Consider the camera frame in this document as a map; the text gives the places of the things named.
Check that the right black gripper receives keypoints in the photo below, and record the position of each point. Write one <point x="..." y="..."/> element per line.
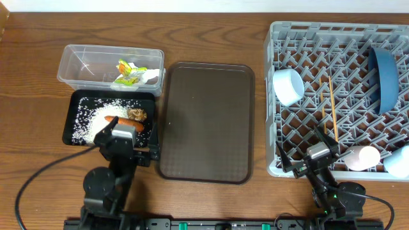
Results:
<point x="331" y="144"/>

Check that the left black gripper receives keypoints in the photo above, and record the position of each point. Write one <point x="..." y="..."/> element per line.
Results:
<point x="144" y="159"/>

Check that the orange carrot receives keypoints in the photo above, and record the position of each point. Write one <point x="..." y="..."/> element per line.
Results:
<point x="139" y="127"/>

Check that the brown food scrap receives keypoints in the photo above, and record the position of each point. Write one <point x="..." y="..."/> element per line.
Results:
<point x="137" y="114"/>

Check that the pink cup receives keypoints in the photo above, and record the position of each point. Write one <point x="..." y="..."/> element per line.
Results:
<point x="362" y="158"/>

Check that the white tissue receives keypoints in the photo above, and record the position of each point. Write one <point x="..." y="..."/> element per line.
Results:
<point x="150" y="74"/>

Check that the light blue rice bowl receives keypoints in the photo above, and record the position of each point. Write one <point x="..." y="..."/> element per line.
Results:
<point x="288" y="86"/>

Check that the blue cup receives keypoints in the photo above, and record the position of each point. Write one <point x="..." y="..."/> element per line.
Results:
<point x="397" y="163"/>

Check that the large blue plate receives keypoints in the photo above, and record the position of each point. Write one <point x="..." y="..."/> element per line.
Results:
<point x="386" y="77"/>

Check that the yellow green snack wrapper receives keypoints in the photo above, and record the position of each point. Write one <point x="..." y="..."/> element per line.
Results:
<point x="129" y="75"/>

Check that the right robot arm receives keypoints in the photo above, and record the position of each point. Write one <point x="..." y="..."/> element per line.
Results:
<point x="342" y="203"/>

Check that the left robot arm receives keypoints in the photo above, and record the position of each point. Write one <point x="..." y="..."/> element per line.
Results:
<point x="106" y="188"/>

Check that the grey dishwasher rack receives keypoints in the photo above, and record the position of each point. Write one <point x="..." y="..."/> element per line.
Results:
<point x="317" y="50"/>

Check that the spilled white rice pile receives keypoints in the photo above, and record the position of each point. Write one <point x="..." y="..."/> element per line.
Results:
<point x="88" y="118"/>

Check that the black plastic bin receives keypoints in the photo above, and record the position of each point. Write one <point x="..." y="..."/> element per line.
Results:
<point x="105" y="94"/>

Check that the dark brown serving tray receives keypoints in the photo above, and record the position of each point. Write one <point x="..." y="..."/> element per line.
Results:
<point x="208" y="123"/>

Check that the clear plastic bin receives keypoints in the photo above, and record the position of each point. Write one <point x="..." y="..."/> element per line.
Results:
<point x="94" y="66"/>

